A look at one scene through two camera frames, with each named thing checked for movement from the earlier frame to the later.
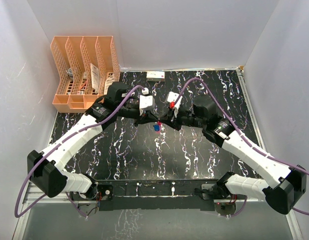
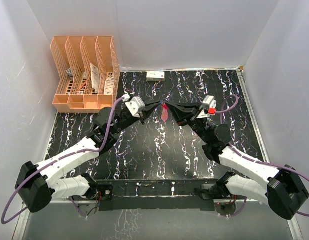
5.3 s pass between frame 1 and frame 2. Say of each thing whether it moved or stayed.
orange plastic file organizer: stayed
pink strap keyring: moved
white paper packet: stayed
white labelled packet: stayed
